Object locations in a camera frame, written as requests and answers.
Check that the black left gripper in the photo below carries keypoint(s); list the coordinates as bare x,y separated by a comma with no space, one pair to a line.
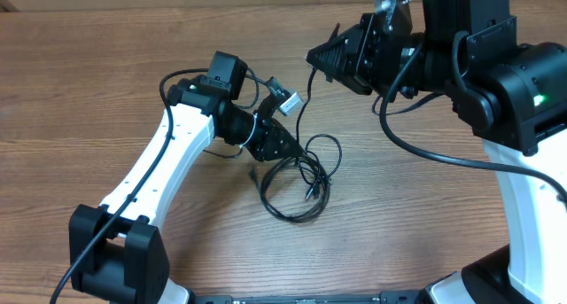
267,147

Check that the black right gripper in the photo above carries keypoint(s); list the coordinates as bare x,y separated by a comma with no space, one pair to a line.
358,50

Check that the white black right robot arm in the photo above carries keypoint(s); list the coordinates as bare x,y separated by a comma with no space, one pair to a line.
513,97

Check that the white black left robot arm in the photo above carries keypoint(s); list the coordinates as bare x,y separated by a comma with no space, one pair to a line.
116,249

